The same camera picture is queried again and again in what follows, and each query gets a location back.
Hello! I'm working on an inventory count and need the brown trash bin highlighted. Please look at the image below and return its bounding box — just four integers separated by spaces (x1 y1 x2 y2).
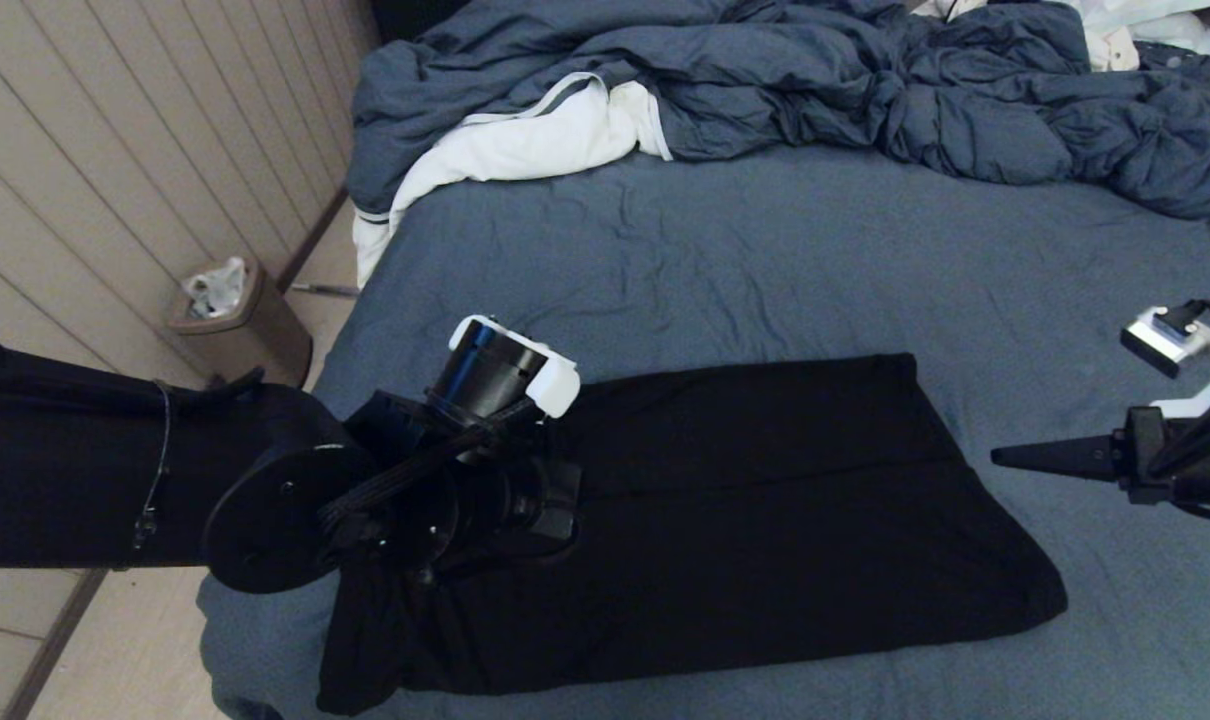
168 258 313 398

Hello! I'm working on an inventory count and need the white garment with grey stripe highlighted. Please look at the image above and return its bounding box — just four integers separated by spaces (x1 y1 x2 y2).
352 72 674 289

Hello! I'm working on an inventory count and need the black moon print t-shirt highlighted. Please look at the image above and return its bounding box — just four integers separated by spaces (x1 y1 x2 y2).
317 352 1069 716

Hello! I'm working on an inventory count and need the crumpled blue duvet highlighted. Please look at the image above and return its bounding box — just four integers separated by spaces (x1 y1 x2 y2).
345 0 1210 223

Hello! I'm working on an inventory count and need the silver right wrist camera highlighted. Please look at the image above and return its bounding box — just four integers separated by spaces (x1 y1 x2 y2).
1120 305 1210 419

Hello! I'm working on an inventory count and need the blue bed sheet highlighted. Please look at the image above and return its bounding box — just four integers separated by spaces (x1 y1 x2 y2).
197 140 1210 720

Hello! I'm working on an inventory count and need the white pillow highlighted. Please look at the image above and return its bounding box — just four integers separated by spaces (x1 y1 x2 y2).
1060 0 1210 58

